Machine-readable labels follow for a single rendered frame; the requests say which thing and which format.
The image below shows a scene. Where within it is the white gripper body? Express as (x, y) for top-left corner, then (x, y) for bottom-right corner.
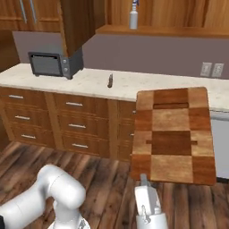
(134, 183), (163, 216)

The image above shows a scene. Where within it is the checkered wooden cutting board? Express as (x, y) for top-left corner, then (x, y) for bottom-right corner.
(130, 86), (217, 187)

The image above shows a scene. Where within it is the grey spray bottle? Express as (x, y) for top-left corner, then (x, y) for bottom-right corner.
(128, 0), (140, 30)

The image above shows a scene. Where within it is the wooden cabinet door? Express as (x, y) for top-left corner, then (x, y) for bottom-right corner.
(27, 0), (63, 34)
(0, 0), (30, 31)

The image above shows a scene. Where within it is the wooden drawer front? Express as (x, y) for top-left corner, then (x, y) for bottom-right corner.
(117, 119), (136, 142)
(117, 142), (134, 163)
(3, 106), (52, 131)
(8, 124), (56, 149)
(61, 133), (111, 158)
(117, 100), (138, 121)
(53, 92), (110, 119)
(0, 86), (49, 111)
(57, 114), (110, 140)

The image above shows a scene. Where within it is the white dishwasher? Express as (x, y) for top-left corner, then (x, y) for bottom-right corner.
(209, 109), (229, 181)

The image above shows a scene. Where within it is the grey toaster oven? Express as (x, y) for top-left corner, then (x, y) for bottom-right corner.
(27, 47), (85, 81)

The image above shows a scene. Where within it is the dark handled knife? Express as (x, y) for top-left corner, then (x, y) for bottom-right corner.
(106, 72), (115, 89)

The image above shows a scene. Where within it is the white wall outlet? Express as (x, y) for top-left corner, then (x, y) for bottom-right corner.
(211, 63), (225, 80)
(199, 61), (214, 78)

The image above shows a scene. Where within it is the open wooden wall cabinet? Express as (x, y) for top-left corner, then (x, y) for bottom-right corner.
(95, 0), (229, 39)

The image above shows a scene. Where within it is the silver cabinet door handle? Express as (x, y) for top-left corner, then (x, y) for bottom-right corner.
(18, 0), (29, 25)
(28, 0), (38, 25)

